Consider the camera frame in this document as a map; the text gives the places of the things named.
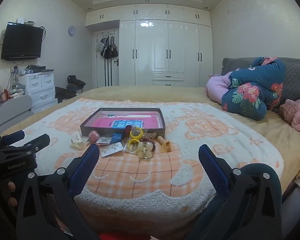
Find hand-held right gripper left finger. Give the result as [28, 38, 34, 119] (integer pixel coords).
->
[16, 144, 100, 240]

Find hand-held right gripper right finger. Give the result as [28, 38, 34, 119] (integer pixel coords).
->
[198, 144, 283, 240]

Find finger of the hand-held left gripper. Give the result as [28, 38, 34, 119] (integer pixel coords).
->
[5, 134, 51, 156]
[0, 130, 25, 151]

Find cream hair claw clip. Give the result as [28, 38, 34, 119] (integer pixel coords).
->
[70, 131, 87, 150]

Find clear packet of earrings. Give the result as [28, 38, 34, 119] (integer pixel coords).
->
[100, 142, 124, 158]

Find pink fuzzy hair clip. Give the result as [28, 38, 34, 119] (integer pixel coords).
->
[88, 130, 100, 143]

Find small clear packet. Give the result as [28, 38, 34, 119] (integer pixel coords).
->
[96, 135, 113, 146]

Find dark shallow cardboard box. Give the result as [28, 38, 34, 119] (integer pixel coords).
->
[79, 107, 166, 138]

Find yellow plastic bangle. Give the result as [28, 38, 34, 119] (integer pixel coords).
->
[129, 127, 144, 140]
[126, 139, 140, 153]

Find brown sheer hair bow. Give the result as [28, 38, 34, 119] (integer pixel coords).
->
[142, 131, 158, 152]

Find person's left hand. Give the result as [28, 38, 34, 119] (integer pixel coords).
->
[5, 181, 18, 208]

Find pink card with blue label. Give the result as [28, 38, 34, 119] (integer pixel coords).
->
[86, 111, 158, 130]

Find cluttered desk items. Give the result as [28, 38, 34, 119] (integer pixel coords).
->
[0, 80, 25, 107]

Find white drawer cabinet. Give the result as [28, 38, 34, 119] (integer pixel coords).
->
[19, 71, 59, 113]

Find dark bag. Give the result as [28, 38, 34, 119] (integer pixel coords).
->
[55, 87, 77, 103]

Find white and orange plush blanket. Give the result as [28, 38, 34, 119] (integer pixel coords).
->
[12, 97, 284, 235]

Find dark clothing pile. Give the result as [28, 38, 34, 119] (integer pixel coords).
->
[66, 75, 86, 89]

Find black set-top device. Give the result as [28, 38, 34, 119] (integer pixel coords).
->
[26, 65, 54, 74]

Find blue floral quilt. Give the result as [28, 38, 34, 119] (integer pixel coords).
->
[221, 57, 286, 120]

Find bed with beige bedspread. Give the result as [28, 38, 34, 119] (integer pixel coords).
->
[0, 86, 300, 193]

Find white door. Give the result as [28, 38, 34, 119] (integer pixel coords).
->
[94, 29, 120, 88]

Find pink plush cloth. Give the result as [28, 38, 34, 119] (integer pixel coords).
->
[279, 99, 300, 134]

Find hanging bags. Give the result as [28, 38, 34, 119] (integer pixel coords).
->
[96, 35, 118, 60]

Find white wardrobe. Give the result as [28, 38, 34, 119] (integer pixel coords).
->
[85, 4, 213, 88]

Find black wall television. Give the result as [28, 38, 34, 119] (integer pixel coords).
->
[0, 22, 45, 60]

